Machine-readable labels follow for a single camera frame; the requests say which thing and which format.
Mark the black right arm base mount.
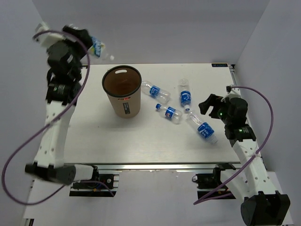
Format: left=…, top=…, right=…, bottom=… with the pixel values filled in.
left=192, top=163, right=250, bottom=203

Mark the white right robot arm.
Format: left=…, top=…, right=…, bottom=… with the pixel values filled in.
left=198, top=94, right=290, bottom=226

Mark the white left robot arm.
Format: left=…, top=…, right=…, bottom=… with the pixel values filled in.
left=25, top=24, right=99, bottom=188

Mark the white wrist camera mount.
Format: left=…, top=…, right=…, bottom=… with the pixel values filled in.
left=224, top=86, right=241, bottom=99
left=33, top=22, right=65, bottom=49

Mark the brown bin with black rim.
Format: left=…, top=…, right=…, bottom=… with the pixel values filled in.
left=102, top=65, right=142, bottom=118

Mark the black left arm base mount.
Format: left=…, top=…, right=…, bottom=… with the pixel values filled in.
left=69, top=166, right=119, bottom=197

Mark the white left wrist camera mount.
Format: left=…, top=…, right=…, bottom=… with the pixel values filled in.
left=33, top=22, right=65, bottom=49

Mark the right blue table sticker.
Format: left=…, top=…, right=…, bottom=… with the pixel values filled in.
left=211, top=63, right=228, bottom=67

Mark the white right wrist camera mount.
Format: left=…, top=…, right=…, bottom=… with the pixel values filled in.
left=224, top=86, right=241, bottom=99

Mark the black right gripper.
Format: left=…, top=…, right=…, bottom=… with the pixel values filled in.
left=198, top=94, right=232, bottom=125

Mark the clear bottle green white label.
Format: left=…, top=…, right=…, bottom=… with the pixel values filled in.
left=88, top=36, right=114, bottom=61

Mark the blue cap Pepsi bottle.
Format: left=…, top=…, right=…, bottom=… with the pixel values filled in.
left=155, top=104, right=182, bottom=124

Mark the clear bottle blue label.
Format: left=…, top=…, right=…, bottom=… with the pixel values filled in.
left=178, top=79, right=191, bottom=113
left=186, top=111, right=218, bottom=145
left=141, top=81, right=171, bottom=104

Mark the aluminium table frame rail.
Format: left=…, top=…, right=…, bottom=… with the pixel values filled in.
left=68, top=64, right=269, bottom=174

